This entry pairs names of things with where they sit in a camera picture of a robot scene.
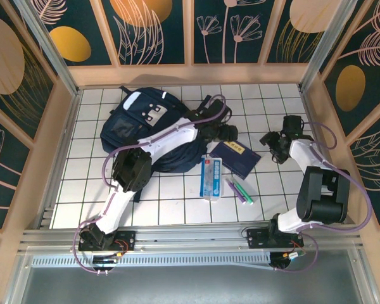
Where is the dark blue notebook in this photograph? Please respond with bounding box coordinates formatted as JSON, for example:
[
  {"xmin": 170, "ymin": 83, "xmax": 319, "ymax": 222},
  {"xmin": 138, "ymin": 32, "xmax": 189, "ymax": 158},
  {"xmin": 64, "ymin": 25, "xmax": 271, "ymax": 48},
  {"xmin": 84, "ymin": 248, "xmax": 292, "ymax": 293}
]
[{"xmin": 208, "ymin": 140, "xmax": 263, "ymax": 181}]

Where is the clear blue pencil case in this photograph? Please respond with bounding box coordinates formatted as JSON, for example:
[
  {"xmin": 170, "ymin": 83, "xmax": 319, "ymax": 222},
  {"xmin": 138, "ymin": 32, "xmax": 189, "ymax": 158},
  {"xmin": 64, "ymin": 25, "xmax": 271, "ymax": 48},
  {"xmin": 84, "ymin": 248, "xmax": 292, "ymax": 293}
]
[{"xmin": 198, "ymin": 155, "xmax": 226, "ymax": 203}]

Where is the green marker pen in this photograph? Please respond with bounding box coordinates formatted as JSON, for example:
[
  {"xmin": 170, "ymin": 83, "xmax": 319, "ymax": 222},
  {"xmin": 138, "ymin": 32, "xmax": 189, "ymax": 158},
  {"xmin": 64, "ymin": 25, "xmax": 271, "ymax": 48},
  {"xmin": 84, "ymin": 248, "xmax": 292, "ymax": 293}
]
[{"xmin": 230, "ymin": 178, "xmax": 255, "ymax": 205}]

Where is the purple marker pen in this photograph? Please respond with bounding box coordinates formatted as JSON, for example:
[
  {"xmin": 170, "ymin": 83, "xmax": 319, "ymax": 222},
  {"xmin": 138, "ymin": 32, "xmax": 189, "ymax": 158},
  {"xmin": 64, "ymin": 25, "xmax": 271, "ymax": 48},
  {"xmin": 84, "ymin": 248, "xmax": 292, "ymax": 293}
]
[{"xmin": 225, "ymin": 177, "xmax": 247, "ymax": 205}]

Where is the navy blue student backpack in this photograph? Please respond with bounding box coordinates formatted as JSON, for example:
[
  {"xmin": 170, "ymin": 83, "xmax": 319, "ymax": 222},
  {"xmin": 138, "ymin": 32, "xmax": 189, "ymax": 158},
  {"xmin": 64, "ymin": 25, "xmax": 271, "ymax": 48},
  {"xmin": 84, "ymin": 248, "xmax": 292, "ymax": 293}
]
[{"xmin": 100, "ymin": 84, "xmax": 232, "ymax": 203}]

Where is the black round wiring puck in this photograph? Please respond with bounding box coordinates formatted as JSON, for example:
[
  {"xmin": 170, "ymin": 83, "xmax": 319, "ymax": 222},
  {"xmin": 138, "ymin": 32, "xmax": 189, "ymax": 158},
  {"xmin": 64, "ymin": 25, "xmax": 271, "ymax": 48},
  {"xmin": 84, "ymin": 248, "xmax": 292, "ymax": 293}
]
[
  {"xmin": 269, "ymin": 251, "xmax": 308, "ymax": 272},
  {"xmin": 91, "ymin": 251, "xmax": 129, "ymax": 275}
]

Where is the grey metal sheet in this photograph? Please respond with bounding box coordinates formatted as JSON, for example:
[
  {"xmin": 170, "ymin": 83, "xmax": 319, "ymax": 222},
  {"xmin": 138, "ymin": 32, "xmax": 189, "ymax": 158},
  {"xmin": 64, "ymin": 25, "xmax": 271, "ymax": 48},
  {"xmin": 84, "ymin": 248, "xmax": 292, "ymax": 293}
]
[{"xmin": 6, "ymin": 248, "xmax": 377, "ymax": 304}]

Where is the aluminium frame post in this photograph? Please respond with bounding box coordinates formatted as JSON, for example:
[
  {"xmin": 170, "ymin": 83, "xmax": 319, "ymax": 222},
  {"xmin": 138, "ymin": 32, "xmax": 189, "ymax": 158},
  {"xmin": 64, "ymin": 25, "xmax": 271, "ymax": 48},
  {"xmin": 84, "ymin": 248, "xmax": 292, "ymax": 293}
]
[
  {"xmin": 299, "ymin": 0, "xmax": 360, "ymax": 93},
  {"xmin": 14, "ymin": 0, "xmax": 80, "ymax": 96}
]

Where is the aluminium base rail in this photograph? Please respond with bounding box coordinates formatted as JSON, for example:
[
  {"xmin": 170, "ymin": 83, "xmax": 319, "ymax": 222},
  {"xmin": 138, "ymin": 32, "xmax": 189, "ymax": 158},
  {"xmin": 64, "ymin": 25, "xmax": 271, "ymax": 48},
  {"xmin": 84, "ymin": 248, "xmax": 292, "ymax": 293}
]
[{"xmin": 17, "ymin": 221, "xmax": 367, "ymax": 254}]

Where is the grey slotted cable duct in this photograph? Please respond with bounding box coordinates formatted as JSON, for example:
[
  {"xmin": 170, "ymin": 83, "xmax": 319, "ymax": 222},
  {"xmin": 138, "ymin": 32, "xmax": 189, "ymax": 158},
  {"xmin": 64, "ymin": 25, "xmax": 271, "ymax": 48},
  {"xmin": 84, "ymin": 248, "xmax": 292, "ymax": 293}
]
[{"xmin": 30, "ymin": 253, "xmax": 273, "ymax": 270}]

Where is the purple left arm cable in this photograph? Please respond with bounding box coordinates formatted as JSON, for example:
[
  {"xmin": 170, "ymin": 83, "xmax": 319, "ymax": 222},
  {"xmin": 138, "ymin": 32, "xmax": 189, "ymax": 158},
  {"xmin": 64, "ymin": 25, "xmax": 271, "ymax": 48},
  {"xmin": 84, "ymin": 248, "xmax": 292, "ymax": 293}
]
[{"xmin": 73, "ymin": 94, "xmax": 228, "ymax": 276}]

